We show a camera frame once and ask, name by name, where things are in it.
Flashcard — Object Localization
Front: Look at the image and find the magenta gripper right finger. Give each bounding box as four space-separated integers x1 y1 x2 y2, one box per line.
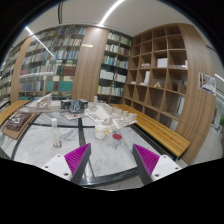
131 143 183 186

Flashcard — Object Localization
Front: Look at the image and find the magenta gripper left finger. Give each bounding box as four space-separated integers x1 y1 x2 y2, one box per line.
41 142 92 185

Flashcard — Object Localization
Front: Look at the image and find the clear plastic water bottle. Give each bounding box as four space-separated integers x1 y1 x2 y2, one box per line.
51 118 62 148

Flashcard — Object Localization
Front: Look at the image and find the long wooden bench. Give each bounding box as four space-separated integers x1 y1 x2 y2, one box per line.
112 104 191 158

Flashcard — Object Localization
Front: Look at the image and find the white yellow mug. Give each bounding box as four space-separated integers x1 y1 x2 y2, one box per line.
95 125 109 139

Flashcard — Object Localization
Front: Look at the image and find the red bottle cap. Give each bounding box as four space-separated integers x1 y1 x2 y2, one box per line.
113 134 122 140

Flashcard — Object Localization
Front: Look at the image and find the white city architectural model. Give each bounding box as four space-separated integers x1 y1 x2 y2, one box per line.
85 98 137 132

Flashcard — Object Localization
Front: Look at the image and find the dark grey building model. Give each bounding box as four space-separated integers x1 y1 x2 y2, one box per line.
61 99 88 110

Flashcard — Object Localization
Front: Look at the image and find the white block architectural model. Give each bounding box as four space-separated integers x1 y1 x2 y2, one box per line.
28 93 61 113

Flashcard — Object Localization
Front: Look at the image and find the brown wooden site model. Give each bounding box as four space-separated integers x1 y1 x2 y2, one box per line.
2 112 36 140

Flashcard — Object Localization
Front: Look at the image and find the left wooden bench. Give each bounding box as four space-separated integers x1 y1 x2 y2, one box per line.
0 100 29 127

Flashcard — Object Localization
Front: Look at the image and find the bookshelf full of books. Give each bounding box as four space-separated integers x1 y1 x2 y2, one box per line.
0 25 132 103

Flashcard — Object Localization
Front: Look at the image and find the wooden cubby shelf unit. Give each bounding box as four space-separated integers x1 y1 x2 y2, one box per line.
122 23 216 163

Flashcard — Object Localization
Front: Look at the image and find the poster on shelf side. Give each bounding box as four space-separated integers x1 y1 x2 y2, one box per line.
199 72 216 95

